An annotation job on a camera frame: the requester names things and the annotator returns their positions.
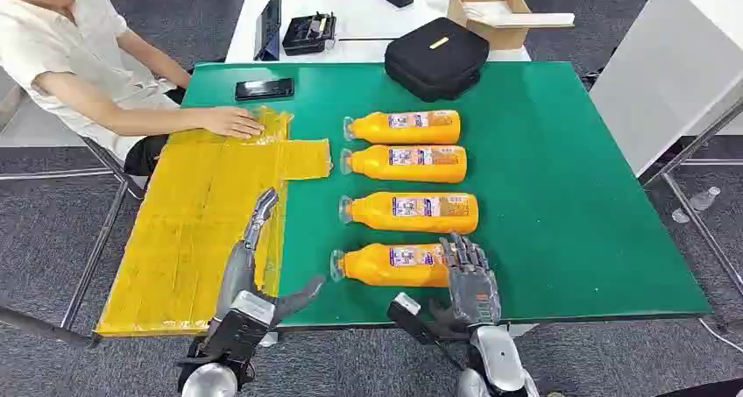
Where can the white tilted board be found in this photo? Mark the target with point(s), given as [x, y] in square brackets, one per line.
[667, 63]

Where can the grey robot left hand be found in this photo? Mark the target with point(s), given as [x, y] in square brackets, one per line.
[238, 272]

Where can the black zip case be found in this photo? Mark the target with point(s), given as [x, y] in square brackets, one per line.
[435, 60]

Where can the white table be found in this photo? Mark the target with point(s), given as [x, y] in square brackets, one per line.
[360, 11]

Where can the orange drink bottle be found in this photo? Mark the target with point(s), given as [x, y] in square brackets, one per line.
[377, 272]
[406, 171]
[406, 223]
[406, 133]

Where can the white foam sheet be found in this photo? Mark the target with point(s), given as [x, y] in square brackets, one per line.
[522, 18]

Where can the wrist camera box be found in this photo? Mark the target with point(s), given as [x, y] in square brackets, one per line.
[406, 310]
[252, 308]

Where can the cardboard box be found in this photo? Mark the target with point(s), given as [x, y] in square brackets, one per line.
[499, 37]

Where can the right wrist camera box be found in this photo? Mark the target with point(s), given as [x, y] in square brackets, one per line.
[406, 310]

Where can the clear plastic water bottle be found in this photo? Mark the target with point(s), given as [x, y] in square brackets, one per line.
[702, 200]

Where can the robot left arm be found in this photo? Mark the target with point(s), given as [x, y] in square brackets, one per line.
[209, 383]

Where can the person's right hand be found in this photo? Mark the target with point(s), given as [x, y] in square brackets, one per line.
[232, 122]

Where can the metal table frame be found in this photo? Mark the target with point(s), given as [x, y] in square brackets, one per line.
[96, 249]

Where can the green table mat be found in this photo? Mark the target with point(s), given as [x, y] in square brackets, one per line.
[551, 208]

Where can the dark tablet with cover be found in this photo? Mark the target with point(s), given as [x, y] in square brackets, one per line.
[268, 25]

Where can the person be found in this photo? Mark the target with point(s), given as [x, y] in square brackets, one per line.
[58, 40]

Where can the black desktop device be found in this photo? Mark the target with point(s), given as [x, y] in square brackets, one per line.
[307, 34]

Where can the metal stand frame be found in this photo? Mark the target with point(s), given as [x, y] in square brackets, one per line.
[705, 134]

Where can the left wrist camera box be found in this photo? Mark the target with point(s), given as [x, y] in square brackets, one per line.
[252, 308]

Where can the yellow sheet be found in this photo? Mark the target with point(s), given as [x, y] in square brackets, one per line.
[174, 237]

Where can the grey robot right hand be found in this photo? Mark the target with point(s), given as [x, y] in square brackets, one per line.
[473, 293]

